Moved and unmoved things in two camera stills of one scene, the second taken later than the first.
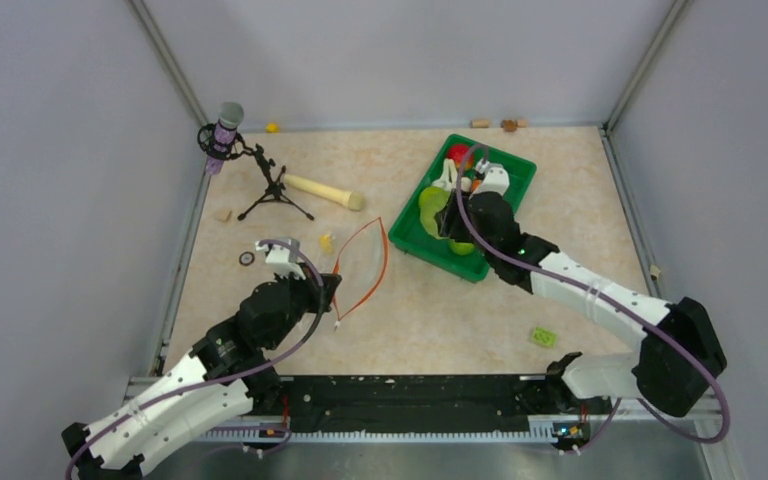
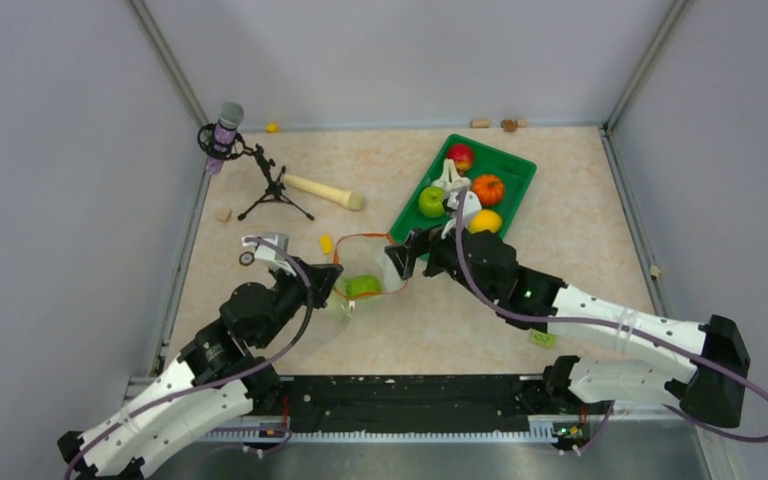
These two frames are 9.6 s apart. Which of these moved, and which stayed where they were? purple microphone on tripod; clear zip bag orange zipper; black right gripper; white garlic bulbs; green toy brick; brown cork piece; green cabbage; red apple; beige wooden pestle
Moved: black right gripper; green cabbage; clear zip bag orange zipper
Stayed: beige wooden pestle; purple microphone on tripod; brown cork piece; green toy brick; white garlic bulbs; red apple
